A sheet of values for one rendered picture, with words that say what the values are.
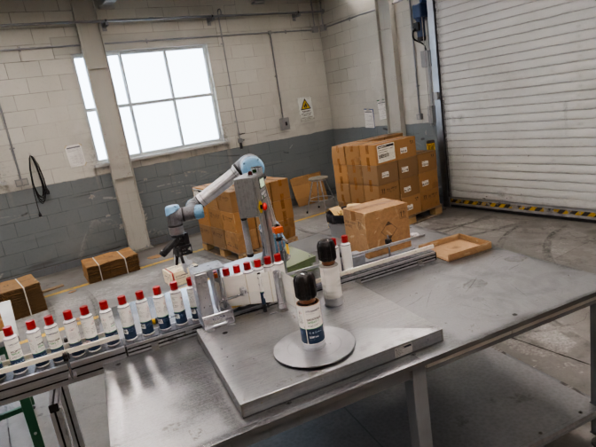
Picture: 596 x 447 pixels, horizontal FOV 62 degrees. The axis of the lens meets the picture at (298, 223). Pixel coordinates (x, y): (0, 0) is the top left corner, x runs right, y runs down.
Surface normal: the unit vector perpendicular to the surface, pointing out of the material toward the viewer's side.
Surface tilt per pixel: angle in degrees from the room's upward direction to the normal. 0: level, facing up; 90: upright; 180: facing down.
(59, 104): 90
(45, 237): 90
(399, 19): 90
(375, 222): 90
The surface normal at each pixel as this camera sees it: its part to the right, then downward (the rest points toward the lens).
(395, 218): 0.42, 0.15
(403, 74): -0.83, 0.25
